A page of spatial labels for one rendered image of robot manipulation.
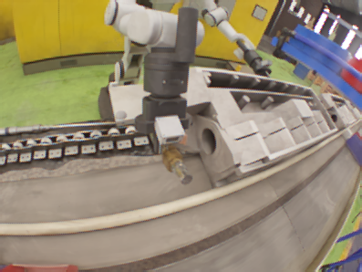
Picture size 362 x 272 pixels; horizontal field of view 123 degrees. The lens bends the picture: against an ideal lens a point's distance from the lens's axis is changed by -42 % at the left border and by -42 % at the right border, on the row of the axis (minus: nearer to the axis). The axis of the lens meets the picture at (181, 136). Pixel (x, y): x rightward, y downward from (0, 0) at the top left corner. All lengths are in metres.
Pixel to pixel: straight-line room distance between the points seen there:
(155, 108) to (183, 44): 0.13
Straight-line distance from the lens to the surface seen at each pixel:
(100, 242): 0.49
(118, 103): 0.68
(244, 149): 0.48
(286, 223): 0.74
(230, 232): 0.58
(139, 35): 0.32
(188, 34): 0.28
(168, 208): 0.48
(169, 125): 0.30
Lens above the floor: 1.24
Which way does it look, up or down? 47 degrees down
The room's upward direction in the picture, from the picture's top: 21 degrees clockwise
